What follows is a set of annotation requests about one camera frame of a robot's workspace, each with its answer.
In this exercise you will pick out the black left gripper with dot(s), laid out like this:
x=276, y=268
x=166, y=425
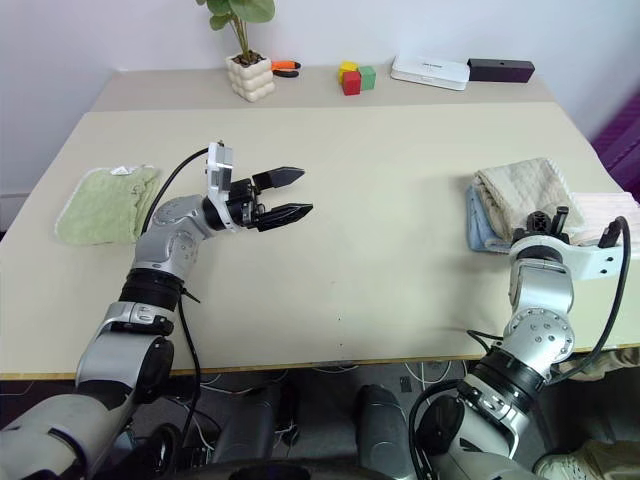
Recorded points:
x=245, y=205

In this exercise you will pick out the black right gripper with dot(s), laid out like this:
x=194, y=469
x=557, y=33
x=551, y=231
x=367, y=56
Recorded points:
x=542, y=233

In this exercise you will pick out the beige towel with white trim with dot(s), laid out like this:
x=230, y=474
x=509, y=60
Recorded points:
x=525, y=190

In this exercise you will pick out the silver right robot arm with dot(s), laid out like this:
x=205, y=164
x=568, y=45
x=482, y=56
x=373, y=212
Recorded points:
x=542, y=295

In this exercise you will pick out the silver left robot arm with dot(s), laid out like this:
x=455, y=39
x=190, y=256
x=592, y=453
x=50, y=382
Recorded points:
x=170, y=240

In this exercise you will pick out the pink towel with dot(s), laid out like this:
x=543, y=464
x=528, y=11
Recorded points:
x=600, y=210

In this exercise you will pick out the light blue towel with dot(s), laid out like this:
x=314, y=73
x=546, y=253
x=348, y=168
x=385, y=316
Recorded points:
x=477, y=225

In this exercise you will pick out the green towel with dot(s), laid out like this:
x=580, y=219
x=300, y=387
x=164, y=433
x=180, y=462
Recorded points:
x=105, y=205

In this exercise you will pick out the purple ribbed fabric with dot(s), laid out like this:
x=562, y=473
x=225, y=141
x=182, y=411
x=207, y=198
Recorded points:
x=620, y=140

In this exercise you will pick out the white bubble plant pot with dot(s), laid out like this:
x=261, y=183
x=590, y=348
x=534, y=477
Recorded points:
x=250, y=80

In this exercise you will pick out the red block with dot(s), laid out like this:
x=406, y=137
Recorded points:
x=351, y=84

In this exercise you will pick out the yellow block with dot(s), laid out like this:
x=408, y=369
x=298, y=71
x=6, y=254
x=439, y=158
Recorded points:
x=347, y=66

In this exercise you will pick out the green block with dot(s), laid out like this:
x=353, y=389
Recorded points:
x=368, y=77

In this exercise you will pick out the long black box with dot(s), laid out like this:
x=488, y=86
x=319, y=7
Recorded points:
x=500, y=71

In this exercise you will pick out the flat white box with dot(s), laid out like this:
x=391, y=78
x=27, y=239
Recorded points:
x=427, y=72

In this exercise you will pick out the green leafy plant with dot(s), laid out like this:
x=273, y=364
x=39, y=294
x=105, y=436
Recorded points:
x=240, y=10

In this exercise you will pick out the small black plug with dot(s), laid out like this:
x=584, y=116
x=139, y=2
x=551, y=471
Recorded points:
x=406, y=385

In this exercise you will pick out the dark rounded shape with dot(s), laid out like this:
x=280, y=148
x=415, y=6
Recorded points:
x=380, y=425
x=247, y=430

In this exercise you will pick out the white shoe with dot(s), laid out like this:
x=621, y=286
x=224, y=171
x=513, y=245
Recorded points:
x=555, y=467

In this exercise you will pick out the person's beige trouser leg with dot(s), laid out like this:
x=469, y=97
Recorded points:
x=610, y=462

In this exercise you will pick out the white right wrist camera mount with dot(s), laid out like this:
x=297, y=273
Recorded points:
x=595, y=260

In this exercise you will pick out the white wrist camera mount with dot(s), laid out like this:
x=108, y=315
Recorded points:
x=220, y=170
x=595, y=260

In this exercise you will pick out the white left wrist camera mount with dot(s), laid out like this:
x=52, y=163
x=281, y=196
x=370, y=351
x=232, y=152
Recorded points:
x=220, y=170

